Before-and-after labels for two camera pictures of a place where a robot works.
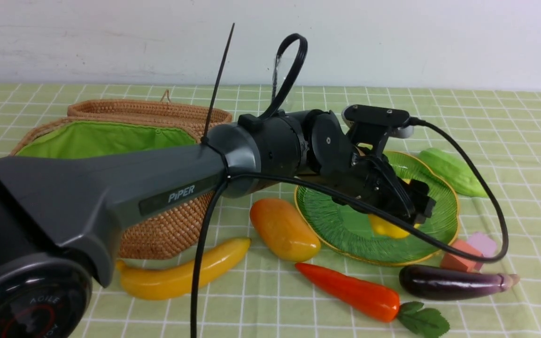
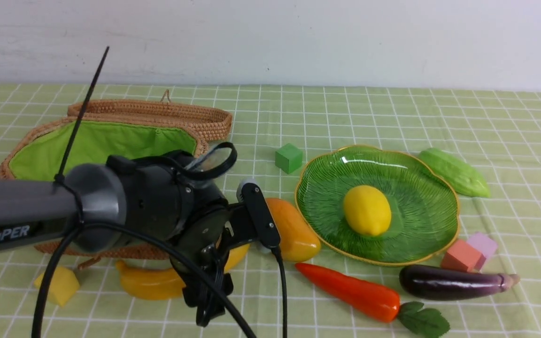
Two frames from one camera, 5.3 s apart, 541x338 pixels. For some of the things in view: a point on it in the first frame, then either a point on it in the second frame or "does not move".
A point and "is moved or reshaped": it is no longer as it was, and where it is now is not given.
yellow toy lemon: x=388 y=229 is moved or reshaped
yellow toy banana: x=143 y=283 does not move
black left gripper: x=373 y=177 -> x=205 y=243
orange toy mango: x=283 y=231 does not move
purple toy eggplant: x=421 y=282 does not move
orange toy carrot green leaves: x=377 y=303 does not move
